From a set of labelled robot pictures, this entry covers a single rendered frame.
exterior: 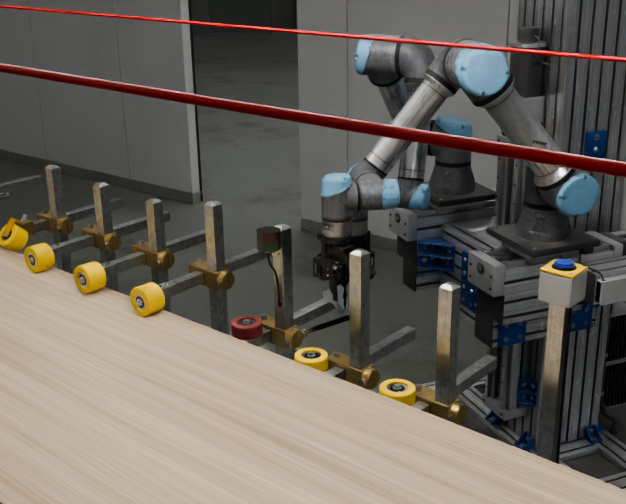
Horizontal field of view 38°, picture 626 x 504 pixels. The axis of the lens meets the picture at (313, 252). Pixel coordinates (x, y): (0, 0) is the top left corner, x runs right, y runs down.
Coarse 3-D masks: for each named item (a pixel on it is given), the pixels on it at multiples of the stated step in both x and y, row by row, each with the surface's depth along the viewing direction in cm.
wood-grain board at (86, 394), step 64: (0, 256) 281; (0, 320) 235; (64, 320) 235; (128, 320) 234; (0, 384) 202; (64, 384) 202; (128, 384) 201; (192, 384) 201; (256, 384) 200; (320, 384) 200; (0, 448) 178; (64, 448) 177; (128, 448) 177; (192, 448) 176; (256, 448) 176; (320, 448) 176; (384, 448) 175; (448, 448) 175; (512, 448) 175
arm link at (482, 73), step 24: (456, 48) 218; (456, 72) 214; (480, 72) 211; (504, 72) 212; (480, 96) 216; (504, 96) 216; (504, 120) 220; (528, 120) 220; (528, 144) 222; (552, 144) 224; (552, 168) 225; (552, 192) 228; (576, 192) 226; (576, 216) 230
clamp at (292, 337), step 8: (264, 320) 240; (272, 320) 240; (272, 328) 236; (280, 328) 235; (288, 328) 235; (296, 328) 236; (272, 336) 237; (280, 336) 235; (288, 336) 233; (296, 336) 234; (280, 344) 235; (288, 344) 234; (296, 344) 235
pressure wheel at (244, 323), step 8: (232, 320) 232; (240, 320) 232; (248, 320) 230; (256, 320) 231; (232, 328) 229; (240, 328) 227; (248, 328) 227; (256, 328) 228; (240, 336) 228; (248, 336) 228; (256, 336) 229
